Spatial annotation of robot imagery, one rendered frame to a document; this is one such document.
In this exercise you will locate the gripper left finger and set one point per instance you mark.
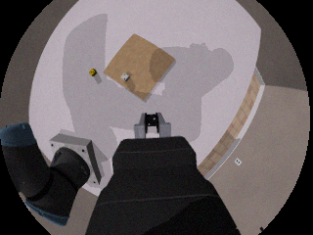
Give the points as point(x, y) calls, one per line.
point(141, 129)

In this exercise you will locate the yellow die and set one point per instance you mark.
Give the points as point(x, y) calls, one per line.
point(92, 72)

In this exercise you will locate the black die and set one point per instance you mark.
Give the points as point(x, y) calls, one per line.
point(152, 120)

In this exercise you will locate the grey die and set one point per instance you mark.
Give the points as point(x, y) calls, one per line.
point(125, 77)

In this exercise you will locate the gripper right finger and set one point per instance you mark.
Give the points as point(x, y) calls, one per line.
point(162, 127)

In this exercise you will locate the brown square mat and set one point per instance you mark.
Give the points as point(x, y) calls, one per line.
point(143, 61)

